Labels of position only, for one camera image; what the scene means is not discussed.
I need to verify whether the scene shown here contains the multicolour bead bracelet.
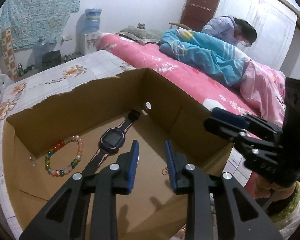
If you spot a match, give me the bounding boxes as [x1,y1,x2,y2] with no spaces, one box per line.
[45,135,84,177]

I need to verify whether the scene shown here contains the pink strap smart watch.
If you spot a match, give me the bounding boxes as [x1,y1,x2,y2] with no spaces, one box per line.
[82,109,141,177]

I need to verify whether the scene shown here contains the gold butterfly charms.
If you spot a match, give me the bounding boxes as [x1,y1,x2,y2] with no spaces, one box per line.
[161,167,168,176]

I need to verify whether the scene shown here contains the red floral bed blanket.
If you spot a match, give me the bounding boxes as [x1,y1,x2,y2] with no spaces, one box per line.
[95,32,266,140]

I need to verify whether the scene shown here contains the pink quilt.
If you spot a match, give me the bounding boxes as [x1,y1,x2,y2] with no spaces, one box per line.
[239,60,286,127]

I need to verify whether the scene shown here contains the blue quilt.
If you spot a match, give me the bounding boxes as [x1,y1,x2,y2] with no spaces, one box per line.
[159,29,250,87]

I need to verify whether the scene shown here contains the brown cardboard box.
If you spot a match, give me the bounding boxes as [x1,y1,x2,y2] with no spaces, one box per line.
[2,68,232,239]

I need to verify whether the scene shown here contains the person in lilac jacket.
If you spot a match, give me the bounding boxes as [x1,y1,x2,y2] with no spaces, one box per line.
[202,16,257,47]

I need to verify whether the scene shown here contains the dark red door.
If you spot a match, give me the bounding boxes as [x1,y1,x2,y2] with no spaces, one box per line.
[180,0,219,31]

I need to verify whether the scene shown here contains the blue water jug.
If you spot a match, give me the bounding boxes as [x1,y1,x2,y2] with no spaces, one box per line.
[83,8,102,34]

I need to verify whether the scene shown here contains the teal patterned wall cloth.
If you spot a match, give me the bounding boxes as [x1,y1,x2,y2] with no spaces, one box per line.
[0,0,81,50]

